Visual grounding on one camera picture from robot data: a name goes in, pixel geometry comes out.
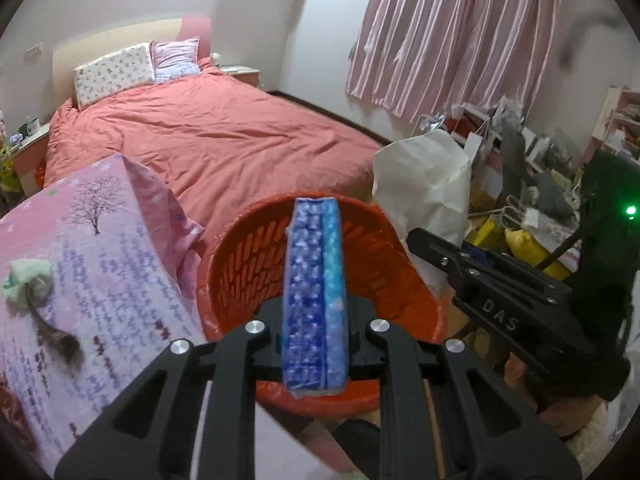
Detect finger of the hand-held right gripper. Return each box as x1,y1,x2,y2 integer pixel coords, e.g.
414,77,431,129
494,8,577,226
406,227,471,286
460,242,501,268

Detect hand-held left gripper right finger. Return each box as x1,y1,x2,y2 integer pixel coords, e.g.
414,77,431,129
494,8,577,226
345,297,583,480

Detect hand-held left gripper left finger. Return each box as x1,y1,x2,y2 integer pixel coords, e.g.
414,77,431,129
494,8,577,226
54,299,287,480

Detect blue tissue packet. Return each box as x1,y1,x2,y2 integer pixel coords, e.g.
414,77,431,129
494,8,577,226
281,197,350,395

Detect white plastic bag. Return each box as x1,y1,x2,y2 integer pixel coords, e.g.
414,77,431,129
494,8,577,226
372,130,473,298

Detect orange plastic laundry basket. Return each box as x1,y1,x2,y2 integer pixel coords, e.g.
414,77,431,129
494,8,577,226
196,193,448,417

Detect pale green paper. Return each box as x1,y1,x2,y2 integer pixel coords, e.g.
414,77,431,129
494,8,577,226
2,258,53,306

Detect person's right forearm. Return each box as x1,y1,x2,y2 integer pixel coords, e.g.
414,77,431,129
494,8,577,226
567,402,621,480

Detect person's right hand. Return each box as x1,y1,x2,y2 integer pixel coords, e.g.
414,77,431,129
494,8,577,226
502,352,608,438

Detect yellow bag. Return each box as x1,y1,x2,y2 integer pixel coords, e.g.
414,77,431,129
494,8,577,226
505,227,571,281

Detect dark wooden chair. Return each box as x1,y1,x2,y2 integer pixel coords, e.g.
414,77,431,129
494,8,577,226
537,10,623,268

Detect grey cloth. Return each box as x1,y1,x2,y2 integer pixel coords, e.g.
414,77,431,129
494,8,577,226
537,170,576,216

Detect grey chair back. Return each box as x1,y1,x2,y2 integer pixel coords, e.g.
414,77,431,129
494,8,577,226
500,115,531,196

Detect white paper bag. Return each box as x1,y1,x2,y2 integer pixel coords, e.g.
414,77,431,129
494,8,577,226
462,121,496,166

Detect pink floral tablecloth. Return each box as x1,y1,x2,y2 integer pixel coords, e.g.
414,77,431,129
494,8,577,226
0,155,346,476

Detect pink white shelf unit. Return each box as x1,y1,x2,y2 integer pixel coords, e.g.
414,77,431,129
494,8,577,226
590,85,640,161

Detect red duvet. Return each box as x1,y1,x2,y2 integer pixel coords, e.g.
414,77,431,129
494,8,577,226
44,57,396,233

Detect pink curtain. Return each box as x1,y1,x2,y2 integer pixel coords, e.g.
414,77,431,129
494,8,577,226
346,0,586,126

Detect pink white nightstand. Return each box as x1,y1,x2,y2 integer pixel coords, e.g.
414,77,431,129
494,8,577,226
10,127,51,196
219,65,261,88

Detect pink striped pillow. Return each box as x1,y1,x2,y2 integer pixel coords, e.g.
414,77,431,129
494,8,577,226
150,36,202,83

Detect white floral pillow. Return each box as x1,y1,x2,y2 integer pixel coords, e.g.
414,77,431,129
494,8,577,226
73,44,156,110

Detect yellow green plush toy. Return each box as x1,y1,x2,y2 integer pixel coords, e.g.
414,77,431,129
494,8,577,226
0,145,18,193

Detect beige pink bed headboard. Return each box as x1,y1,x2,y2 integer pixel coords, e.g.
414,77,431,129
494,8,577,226
52,16,213,106

